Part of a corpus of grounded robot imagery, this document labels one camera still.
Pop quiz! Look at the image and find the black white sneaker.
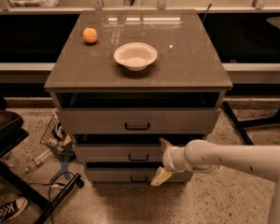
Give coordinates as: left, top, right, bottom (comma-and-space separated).
0, 197, 28, 224

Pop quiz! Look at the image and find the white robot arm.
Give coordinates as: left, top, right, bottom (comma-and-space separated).
151, 138, 280, 224

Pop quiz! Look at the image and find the black cart on left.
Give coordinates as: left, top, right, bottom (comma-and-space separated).
0, 94, 84, 224

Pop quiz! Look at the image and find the black floor cable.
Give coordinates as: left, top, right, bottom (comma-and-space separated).
26, 171, 77, 224

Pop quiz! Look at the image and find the wire basket with clutter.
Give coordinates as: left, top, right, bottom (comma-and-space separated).
40, 115, 74, 157

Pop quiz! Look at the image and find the white paper bowl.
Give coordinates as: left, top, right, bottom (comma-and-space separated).
113, 42, 158, 71

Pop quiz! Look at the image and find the grey drawer cabinet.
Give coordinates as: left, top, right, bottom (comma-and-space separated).
43, 9, 233, 186

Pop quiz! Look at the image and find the orange fruit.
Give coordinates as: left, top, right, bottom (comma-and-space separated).
82, 28, 97, 44

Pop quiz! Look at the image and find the black stand base right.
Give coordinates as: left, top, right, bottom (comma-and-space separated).
222, 102, 280, 146

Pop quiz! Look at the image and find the grey drawer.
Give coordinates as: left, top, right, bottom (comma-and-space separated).
73, 144, 162, 162
56, 108, 220, 134
84, 167, 195, 184

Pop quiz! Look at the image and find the clear plastic bottle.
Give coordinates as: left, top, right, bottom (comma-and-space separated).
25, 149, 52, 174

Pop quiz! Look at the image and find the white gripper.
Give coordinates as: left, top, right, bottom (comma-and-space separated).
150, 138, 193, 187

